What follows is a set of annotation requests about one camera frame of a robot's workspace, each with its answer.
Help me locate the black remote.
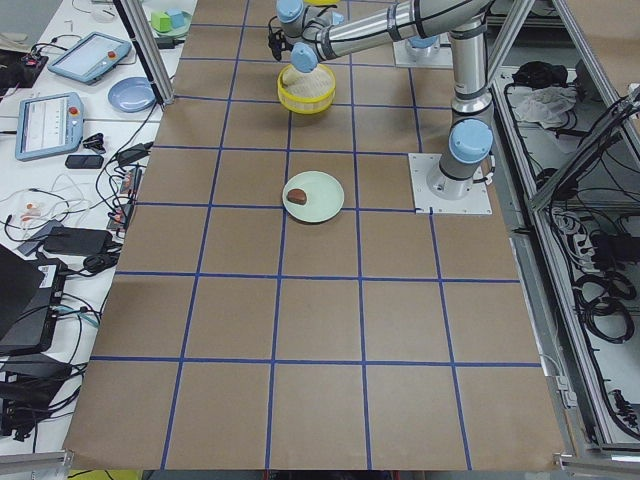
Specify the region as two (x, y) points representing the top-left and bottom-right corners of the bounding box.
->
(65, 154), (104, 170)

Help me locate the black power adapter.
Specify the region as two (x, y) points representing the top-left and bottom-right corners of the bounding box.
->
(43, 227), (114, 256)

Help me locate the teach pendant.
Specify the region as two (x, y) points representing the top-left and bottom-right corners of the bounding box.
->
(15, 92), (84, 161)
(48, 32), (132, 85)

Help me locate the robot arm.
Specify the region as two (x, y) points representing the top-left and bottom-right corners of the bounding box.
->
(269, 0), (493, 200)

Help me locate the brown bun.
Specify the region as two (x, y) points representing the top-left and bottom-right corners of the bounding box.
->
(286, 188), (308, 205)

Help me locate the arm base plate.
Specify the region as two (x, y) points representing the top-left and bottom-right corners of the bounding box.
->
(393, 40), (453, 70)
(408, 153), (492, 216)

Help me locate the green bowl with blocks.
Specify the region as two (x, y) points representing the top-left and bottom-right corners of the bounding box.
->
(150, 8), (192, 38)

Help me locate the white cloth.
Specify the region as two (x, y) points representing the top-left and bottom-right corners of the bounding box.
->
(514, 86), (578, 128)

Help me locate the black laptop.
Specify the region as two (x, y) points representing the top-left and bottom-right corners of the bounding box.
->
(1, 246), (67, 356)

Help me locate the blue foam cube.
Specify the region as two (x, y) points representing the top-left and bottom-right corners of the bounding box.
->
(165, 8), (186, 29)

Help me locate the aluminium frame post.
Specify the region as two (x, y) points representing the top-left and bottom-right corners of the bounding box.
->
(114, 0), (174, 108)

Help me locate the green foam cube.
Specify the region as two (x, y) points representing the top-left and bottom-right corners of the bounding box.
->
(150, 11), (171, 33)

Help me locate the teach pendant near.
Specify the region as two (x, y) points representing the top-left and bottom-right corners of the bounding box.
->
(15, 92), (84, 161)

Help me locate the teach pendant far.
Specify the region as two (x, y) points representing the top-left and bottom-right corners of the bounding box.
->
(48, 32), (132, 85)

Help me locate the light green plate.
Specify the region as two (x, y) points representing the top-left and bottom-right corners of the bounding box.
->
(282, 171), (344, 224)

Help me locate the yellow steamer layer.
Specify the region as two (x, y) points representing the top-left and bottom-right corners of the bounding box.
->
(277, 65), (336, 115)
(305, 0), (341, 6)

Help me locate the blue plate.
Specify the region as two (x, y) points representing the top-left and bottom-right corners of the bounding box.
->
(107, 77), (156, 113)

